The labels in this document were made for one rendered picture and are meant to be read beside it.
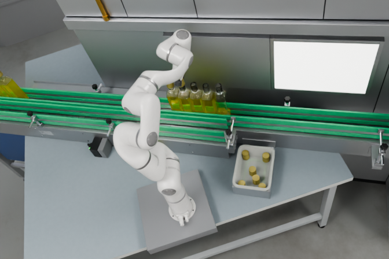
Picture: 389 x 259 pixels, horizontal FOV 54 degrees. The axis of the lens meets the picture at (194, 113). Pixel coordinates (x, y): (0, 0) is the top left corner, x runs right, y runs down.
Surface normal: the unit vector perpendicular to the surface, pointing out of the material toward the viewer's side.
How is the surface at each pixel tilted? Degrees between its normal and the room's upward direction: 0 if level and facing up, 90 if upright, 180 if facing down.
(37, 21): 90
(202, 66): 90
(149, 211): 3
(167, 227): 3
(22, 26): 90
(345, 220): 0
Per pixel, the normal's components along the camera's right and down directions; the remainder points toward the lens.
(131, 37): -0.22, 0.81
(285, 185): -0.18, -0.58
